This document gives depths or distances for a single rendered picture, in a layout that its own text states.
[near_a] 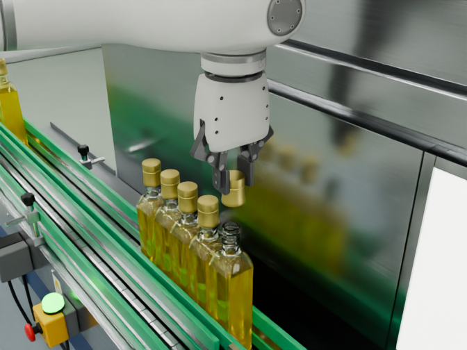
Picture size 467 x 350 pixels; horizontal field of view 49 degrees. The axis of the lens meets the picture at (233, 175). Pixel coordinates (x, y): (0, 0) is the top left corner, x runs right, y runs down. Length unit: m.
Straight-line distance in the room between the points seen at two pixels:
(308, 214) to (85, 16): 0.47
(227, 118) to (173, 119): 0.50
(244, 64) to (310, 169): 0.24
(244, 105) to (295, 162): 0.19
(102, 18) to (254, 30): 0.15
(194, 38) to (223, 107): 0.15
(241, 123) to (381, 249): 0.27
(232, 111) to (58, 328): 0.68
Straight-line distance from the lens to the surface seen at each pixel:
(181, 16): 0.54
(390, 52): 0.71
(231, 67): 0.64
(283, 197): 0.88
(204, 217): 0.83
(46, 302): 1.17
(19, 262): 1.40
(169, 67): 1.12
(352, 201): 0.77
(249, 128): 0.70
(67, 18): 0.55
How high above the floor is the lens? 1.76
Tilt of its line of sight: 28 degrees down
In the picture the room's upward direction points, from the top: straight up
